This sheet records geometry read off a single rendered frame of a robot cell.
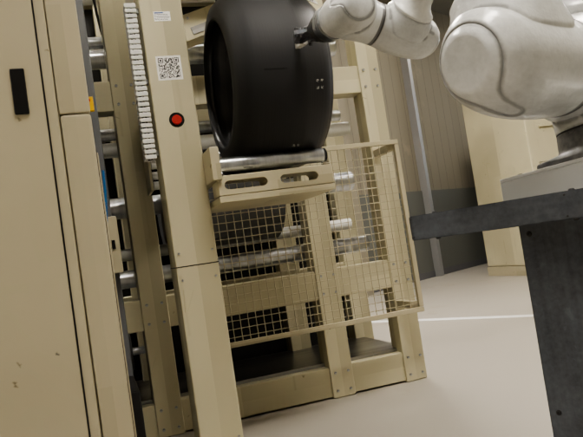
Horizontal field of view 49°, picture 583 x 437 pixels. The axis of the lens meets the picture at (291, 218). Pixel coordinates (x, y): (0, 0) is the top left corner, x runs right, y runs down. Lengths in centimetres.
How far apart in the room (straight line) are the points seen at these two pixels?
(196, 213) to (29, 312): 94
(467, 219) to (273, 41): 105
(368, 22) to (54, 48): 70
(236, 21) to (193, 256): 70
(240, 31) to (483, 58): 110
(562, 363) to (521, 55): 49
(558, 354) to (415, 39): 81
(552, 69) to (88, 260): 76
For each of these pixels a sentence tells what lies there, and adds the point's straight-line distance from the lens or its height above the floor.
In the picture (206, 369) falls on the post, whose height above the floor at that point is 31.
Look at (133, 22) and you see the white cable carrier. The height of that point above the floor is 137.
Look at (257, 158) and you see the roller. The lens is 194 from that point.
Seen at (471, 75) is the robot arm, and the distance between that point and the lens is 95.
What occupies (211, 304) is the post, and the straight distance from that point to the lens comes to 196.
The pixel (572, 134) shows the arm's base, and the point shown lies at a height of 74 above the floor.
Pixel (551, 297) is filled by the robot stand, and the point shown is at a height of 49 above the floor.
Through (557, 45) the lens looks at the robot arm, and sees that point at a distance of 100.
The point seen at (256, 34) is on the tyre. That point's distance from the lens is 191.
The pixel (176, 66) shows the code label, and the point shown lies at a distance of 204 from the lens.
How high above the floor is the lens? 63
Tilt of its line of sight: 3 degrees up
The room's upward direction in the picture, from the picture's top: 9 degrees counter-clockwise
